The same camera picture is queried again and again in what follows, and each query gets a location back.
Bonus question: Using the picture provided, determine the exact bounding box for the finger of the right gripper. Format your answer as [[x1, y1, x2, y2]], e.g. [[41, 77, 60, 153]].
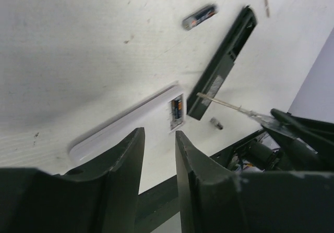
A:
[[260, 108, 333, 170]]

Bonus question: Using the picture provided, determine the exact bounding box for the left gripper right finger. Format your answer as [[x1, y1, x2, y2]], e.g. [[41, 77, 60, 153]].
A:
[[175, 131, 333, 232]]

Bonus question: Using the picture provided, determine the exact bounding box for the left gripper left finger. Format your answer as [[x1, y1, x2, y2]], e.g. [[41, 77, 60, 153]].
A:
[[1, 128, 145, 232]]

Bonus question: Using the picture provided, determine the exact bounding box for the clear handle screwdriver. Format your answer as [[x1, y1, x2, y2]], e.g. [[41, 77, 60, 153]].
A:
[[197, 92, 280, 126]]

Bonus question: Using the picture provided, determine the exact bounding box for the aaa battery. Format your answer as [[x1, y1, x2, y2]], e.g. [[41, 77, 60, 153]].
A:
[[210, 117, 223, 130], [182, 4, 218, 31], [171, 96, 182, 121]]

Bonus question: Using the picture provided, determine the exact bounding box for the white remote control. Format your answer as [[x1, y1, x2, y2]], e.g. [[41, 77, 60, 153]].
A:
[[69, 82, 186, 166]]

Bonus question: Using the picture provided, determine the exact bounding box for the black remote control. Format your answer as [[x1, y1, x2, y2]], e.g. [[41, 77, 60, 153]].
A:
[[187, 5, 257, 120]]

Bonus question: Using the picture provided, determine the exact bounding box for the AAA battery in white remote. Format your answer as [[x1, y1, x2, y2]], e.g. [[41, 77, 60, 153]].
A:
[[171, 96, 182, 121]]

